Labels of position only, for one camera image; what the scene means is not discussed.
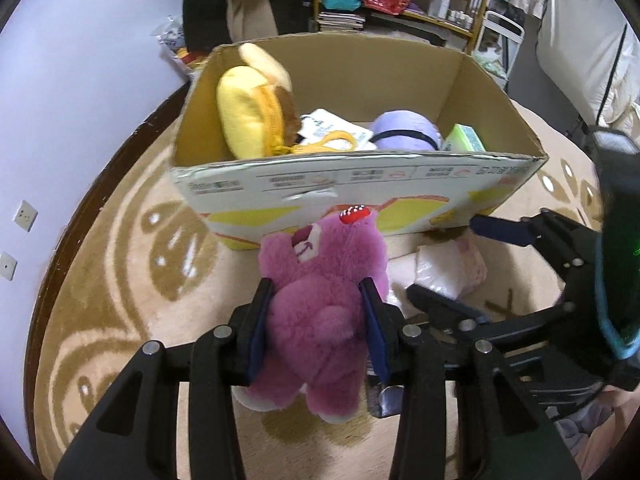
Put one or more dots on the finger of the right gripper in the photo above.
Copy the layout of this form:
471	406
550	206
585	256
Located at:
515	233
443	312

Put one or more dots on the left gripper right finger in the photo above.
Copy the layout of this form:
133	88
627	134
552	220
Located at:
504	432

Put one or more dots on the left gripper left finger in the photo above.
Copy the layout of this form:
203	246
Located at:
132	431

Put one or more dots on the pink plush bear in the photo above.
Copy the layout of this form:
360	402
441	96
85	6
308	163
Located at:
315	324

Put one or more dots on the green tissue pack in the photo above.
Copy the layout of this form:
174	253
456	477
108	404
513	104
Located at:
463	139

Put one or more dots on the yellow plush toy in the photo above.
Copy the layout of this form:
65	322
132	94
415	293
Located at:
256	106

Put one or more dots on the dark blue packet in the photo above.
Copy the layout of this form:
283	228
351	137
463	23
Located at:
383	401

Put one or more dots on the beige patterned carpet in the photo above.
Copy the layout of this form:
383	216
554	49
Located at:
148	269

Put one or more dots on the purple plush ball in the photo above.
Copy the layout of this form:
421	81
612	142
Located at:
405	130

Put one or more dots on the white metal cart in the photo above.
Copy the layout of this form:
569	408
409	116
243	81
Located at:
497	46

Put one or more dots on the white padded chair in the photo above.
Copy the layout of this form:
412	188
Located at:
588	49

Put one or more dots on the white paper tag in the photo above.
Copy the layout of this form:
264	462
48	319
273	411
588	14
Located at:
323	131

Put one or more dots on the printed cardboard box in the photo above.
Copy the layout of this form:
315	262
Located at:
358	78

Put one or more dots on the wooden shelf unit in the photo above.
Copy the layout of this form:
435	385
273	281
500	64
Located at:
448	23

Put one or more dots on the stack of books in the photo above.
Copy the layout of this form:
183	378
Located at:
340	22

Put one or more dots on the plastic bag of toys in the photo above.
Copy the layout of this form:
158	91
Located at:
170	36

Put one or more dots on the black hanging coat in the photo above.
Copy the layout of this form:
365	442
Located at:
205	24

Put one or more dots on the lower white wall socket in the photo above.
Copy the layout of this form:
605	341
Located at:
8	266

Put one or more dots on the white wall socket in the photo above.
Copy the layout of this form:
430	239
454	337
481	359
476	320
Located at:
25	216
8	266

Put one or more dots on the upper white wall socket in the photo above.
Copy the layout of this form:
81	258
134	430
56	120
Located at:
25	216

